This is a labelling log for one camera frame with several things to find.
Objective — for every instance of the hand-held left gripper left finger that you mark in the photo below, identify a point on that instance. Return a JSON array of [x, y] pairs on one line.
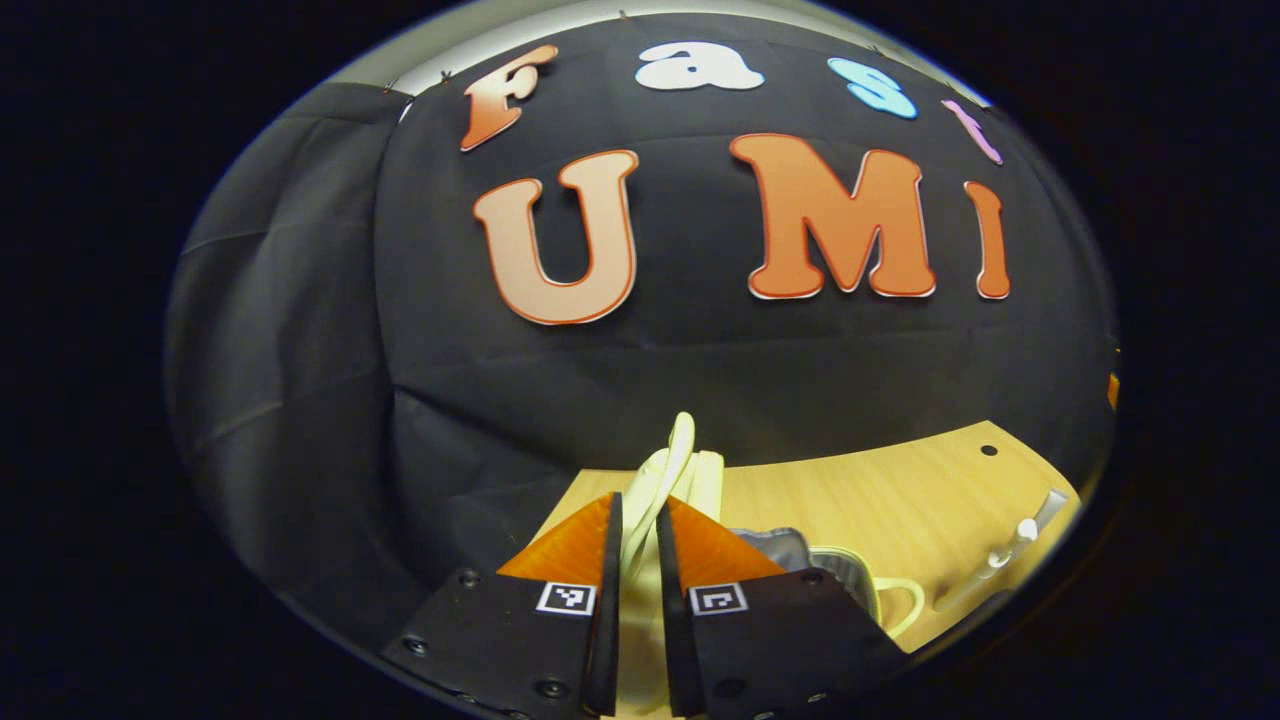
[[606, 620]]

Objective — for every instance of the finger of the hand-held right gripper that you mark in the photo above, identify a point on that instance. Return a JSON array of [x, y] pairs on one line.
[[1113, 392]]

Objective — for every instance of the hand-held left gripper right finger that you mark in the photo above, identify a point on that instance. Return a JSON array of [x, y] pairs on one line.
[[672, 620]]

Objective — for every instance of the pale yellow small suitcase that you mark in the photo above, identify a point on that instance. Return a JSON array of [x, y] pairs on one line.
[[700, 480]]

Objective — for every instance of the white pump bottle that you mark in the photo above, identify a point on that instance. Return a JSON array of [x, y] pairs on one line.
[[1000, 555]]

